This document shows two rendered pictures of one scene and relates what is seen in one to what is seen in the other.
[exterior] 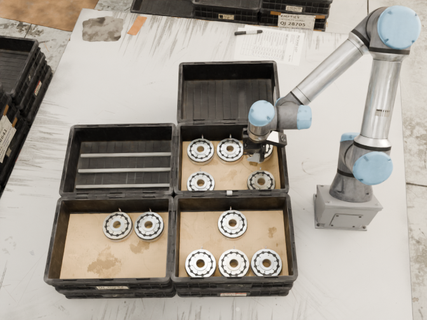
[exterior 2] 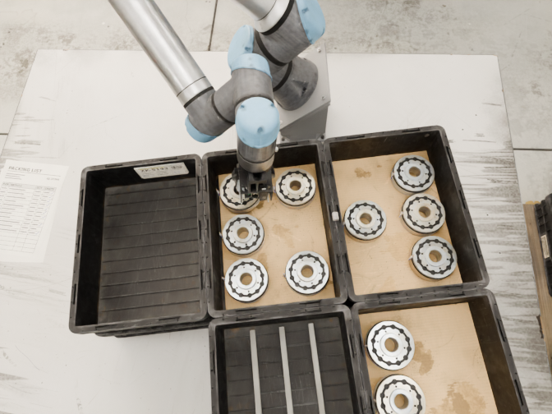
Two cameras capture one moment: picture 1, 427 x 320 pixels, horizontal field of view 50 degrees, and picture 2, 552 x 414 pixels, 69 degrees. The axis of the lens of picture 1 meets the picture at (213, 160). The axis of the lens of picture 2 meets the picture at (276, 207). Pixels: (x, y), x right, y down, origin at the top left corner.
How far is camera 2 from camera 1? 1.00 m
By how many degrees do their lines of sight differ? 36
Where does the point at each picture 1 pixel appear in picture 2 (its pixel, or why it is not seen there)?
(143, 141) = (228, 387)
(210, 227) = (370, 252)
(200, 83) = (105, 299)
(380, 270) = (365, 79)
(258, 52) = (34, 223)
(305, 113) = (255, 59)
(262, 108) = (256, 112)
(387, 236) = not seen: hidden behind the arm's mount
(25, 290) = not seen: outside the picture
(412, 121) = not seen: hidden behind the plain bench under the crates
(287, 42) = (20, 182)
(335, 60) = (149, 15)
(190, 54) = (22, 339)
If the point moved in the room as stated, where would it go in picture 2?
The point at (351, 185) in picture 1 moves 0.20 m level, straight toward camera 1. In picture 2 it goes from (301, 71) to (370, 96)
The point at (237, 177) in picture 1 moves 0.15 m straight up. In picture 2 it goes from (284, 222) to (282, 200)
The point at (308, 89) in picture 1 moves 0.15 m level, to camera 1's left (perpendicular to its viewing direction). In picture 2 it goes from (191, 69) to (196, 134)
